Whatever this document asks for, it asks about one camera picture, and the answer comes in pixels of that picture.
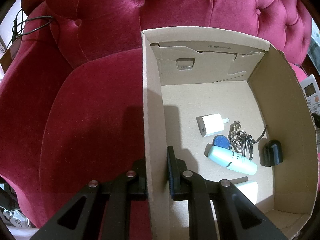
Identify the metal keychain with carabiner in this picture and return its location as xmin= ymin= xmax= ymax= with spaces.
xmin=228 ymin=121 xmax=254 ymax=160

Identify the blue round key fob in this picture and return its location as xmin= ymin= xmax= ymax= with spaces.
xmin=213 ymin=134 xmax=232 ymax=150

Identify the white usb charger plug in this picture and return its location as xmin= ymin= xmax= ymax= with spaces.
xmin=196 ymin=114 xmax=229 ymax=137

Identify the black cable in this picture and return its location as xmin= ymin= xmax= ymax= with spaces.
xmin=4 ymin=9 xmax=54 ymax=51

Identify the black plastic cap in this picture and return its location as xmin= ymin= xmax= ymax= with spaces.
xmin=263 ymin=140 xmax=284 ymax=167

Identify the white remote control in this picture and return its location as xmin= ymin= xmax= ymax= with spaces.
xmin=300 ymin=74 xmax=320 ymax=115

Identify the white rectangular block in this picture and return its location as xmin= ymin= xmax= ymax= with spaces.
xmin=235 ymin=181 xmax=258 ymax=205

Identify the brown leather tag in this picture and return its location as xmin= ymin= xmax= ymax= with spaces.
xmin=1 ymin=37 xmax=21 ymax=73

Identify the brown cardboard box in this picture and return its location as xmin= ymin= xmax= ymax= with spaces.
xmin=142 ymin=27 xmax=318 ymax=239

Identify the red velvet tufted sofa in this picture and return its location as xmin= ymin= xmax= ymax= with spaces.
xmin=1 ymin=0 xmax=311 ymax=239

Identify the light blue white tube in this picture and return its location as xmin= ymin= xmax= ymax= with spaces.
xmin=207 ymin=145 xmax=258 ymax=175

